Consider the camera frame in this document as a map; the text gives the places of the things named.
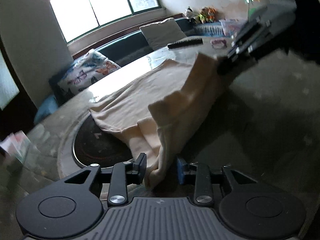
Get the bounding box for quilted star table cover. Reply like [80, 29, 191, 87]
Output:
[1, 44, 319, 239]

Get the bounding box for dark teal sofa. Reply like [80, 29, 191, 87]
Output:
[34, 16, 226, 126]

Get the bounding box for round black induction cooktop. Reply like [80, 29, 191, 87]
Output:
[72, 116, 132, 168]

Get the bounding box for tissue box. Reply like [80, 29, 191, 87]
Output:
[1, 131, 31, 164]

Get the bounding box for black white plush toy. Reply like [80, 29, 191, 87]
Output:
[184, 7, 194, 21]

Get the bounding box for beige plain pillow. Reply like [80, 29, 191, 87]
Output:
[139, 18, 186, 51]

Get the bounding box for pink hair scrunchie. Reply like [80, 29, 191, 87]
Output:
[210, 38, 228, 49]

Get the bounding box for cream beige garment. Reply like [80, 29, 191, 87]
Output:
[90, 53, 225, 189]

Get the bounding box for butterfly print pillow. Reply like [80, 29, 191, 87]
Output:
[57, 49, 120, 99]

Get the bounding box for green framed window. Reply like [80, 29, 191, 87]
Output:
[49, 0, 160, 42]

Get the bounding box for black remote control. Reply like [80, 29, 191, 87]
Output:
[167, 38, 203, 49]

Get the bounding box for orange green plush toys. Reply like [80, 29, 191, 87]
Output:
[197, 7, 216, 24]

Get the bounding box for clear plastic storage box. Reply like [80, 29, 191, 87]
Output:
[219, 19, 247, 37]

